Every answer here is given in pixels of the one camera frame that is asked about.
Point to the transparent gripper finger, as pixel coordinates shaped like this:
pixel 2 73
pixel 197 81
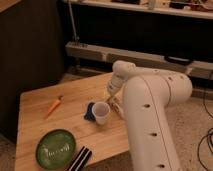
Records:
pixel 109 97

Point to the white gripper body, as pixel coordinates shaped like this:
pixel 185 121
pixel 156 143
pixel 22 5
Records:
pixel 114 85

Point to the white bottle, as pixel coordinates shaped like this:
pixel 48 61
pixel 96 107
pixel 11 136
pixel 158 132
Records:
pixel 116 105

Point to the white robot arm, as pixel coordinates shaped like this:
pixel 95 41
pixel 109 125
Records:
pixel 146 92

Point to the translucent plastic cup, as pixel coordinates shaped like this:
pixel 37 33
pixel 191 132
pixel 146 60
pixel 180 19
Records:
pixel 100 111

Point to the blue cloth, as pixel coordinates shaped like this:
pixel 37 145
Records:
pixel 89 114

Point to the grey metal beam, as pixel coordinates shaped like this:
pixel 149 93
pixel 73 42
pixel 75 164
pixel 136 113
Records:
pixel 105 54

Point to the wooden table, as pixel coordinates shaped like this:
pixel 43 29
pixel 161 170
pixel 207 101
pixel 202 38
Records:
pixel 108 143

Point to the metal pole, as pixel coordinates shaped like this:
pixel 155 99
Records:
pixel 75 36

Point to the orange toy carrot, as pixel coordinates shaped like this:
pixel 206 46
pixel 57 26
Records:
pixel 53 106

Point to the black white striped object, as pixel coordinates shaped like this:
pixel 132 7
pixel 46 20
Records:
pixel 80 160

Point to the green plate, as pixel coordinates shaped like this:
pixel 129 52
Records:
pixel 55 149

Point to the dark cabinet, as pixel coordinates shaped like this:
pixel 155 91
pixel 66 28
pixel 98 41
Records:
pixel 31 55

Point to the white shelf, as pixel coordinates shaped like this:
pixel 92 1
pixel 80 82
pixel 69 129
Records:
pixel 142 8

